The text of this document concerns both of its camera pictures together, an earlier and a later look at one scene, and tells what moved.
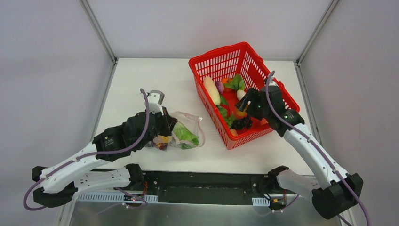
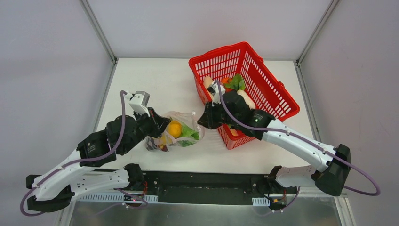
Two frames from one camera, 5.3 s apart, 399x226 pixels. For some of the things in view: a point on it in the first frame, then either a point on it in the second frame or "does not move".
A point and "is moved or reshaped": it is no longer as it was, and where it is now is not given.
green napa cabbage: x=186 y=139 does not move
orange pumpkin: x=227 y=80 does not move
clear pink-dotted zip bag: x=188 y=133 is moved or reshaped
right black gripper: x=249 y=101 -> x=212 y=115
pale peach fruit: x=234 y=132 does not move
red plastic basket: x=226 y=61 does not move
